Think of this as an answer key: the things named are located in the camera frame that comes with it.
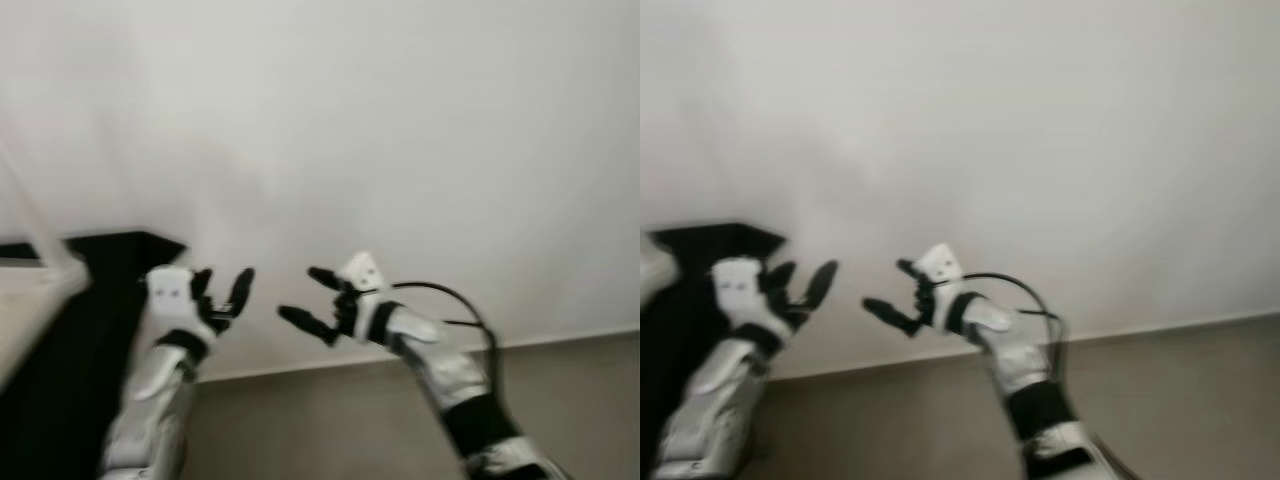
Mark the white plastic children table top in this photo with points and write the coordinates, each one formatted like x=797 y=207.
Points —
x=655 y=270
x=30 y=310

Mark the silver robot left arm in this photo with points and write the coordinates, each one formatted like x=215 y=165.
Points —
x=710 y=400
x=150 y=400

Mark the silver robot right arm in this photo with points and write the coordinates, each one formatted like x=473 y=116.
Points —
x=450 y=375
x=1020 y=365

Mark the black tablecloth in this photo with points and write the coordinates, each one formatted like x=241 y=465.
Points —
x=70 y=380
x=680 y=350

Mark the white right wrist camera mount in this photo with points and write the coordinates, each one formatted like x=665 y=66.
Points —
x=362 y=272
x=940 y=264

